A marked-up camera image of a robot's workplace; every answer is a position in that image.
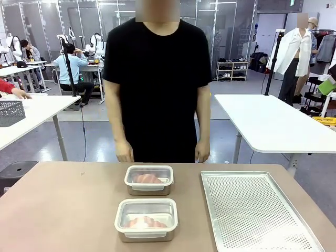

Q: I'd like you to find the person with red sleeve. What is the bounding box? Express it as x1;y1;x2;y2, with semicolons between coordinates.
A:
0;78;33;100

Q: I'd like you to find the black round stool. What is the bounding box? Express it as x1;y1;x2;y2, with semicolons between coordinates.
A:
0;161;39;197

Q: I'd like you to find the yellow flat box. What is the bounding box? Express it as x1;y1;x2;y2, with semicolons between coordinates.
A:
311;116;336;129

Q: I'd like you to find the steel rectangular container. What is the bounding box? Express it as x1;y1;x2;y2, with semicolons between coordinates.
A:
115;198;180;243
124;164;174;196

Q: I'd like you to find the seated person grey jacket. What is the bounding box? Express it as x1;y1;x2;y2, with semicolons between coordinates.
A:
18;39;45;90

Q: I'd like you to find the perforated metal baking tray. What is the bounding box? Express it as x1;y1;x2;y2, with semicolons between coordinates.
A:
200;170;326;252

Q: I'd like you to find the person in black t-shirt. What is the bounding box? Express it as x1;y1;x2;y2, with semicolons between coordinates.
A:
102;18;213;163

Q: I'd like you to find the white shoe rack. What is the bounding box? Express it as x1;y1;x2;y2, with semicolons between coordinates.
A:
216;60;249;82

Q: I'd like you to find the white table with grey leg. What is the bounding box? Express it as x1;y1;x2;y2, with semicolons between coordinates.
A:
0;94;81;161

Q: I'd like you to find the person's right hand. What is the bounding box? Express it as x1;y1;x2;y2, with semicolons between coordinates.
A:
115;140;135;163

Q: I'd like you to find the denim jacket on rack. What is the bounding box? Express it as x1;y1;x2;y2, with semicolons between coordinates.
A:
314;34;336;64

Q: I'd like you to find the black tripod stand with cable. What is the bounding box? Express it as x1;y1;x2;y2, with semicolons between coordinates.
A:
59;36;87;161

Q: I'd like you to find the golden croissant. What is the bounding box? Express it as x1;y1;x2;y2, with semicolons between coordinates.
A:
132;173;163;184
123;216;168;229

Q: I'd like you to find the black bag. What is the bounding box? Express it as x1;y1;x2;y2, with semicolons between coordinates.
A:
250;51;269;74

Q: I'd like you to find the seated person light blue shirt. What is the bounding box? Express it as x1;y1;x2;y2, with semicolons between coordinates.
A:
51;44;95;106

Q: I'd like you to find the person's right forearm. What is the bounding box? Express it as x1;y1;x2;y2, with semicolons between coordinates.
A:
110;110;131;144

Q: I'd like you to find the grey perforated basket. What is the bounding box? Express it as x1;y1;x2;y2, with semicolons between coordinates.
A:
0;100;26;128

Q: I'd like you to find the black camera stand pole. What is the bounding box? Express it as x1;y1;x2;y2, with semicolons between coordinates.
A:
264;29;286;97

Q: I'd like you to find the person's left hand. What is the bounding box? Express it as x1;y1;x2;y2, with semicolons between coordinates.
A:
195;140;211;164

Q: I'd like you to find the white background desk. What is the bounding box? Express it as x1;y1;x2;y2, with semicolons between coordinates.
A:
0;61;48;93

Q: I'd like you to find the black cart with green box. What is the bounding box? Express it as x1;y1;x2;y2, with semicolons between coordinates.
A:
300;73;336;118

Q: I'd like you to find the person's left forearm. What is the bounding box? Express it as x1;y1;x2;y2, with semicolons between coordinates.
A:
195;110;212;144

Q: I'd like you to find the clear plastic clip lid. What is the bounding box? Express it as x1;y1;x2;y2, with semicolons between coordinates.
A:
114;198;180;236
124;164;174;191

